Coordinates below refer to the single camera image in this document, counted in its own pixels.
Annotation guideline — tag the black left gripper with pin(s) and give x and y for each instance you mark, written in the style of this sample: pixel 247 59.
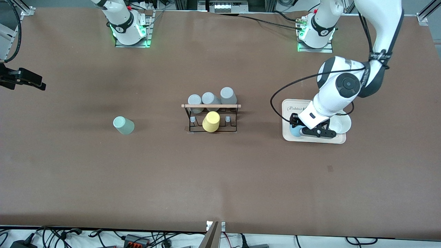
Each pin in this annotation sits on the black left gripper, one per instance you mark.
pixel 295 121

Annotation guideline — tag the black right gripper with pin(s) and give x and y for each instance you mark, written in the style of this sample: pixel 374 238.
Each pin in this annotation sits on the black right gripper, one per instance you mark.
pixel 21 77

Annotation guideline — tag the light blue cup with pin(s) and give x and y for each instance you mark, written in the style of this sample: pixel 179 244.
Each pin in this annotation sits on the light blue cup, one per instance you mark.
pixel 295 131

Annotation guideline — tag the pale green cup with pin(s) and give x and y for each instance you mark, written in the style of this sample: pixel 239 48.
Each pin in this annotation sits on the pale green cup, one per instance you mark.
pixel 122 124

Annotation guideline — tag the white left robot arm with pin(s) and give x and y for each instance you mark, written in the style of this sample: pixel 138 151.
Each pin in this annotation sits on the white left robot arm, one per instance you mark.
pixel 339 86

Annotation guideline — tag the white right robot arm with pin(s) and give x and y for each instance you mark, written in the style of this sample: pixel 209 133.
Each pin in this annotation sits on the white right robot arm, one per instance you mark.
pixel 120 17

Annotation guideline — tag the cream tray with Rabbit print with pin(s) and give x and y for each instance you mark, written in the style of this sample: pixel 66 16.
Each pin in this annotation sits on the cream tray with Rabbit print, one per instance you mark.
pixel 293 134

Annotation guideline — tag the white bowl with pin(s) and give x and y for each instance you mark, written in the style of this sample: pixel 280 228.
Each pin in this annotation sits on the white bowl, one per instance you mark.
pixel 342 124

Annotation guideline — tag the grey cup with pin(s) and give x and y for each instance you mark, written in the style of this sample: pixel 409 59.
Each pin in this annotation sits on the grey cup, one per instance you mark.
pixel 208 98
pixel 195 101
pixel 228 94

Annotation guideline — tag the yellow cup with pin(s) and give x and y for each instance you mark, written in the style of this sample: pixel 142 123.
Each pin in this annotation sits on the yellow cup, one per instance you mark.
pixel 211 122

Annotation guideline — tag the grey device with white sockets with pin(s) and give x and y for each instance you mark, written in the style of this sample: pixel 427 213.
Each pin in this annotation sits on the grey device with white sockets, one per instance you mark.
pixel 224 6

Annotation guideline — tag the black power adapter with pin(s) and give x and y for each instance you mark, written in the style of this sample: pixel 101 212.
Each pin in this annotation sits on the black power adapter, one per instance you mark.
pixel 22 244

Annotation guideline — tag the black connector box orange levers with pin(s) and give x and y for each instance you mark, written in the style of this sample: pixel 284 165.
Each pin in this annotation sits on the black connector box orange levers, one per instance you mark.
pixel 136 240

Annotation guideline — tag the aluminium frame profile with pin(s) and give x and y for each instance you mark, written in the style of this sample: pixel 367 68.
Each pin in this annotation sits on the aluminium frame profile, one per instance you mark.
pixel 423 18
pixel 26 12

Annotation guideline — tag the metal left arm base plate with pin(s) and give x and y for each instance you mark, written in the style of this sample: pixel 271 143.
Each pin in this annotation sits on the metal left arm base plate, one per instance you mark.
pixel 315 50

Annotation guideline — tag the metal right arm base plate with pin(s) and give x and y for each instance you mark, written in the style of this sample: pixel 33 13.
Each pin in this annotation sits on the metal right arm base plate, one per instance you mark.
pixel 149 38

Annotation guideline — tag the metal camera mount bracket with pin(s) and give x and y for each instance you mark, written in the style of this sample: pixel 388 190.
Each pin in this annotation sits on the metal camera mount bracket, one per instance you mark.
pixel 210 237

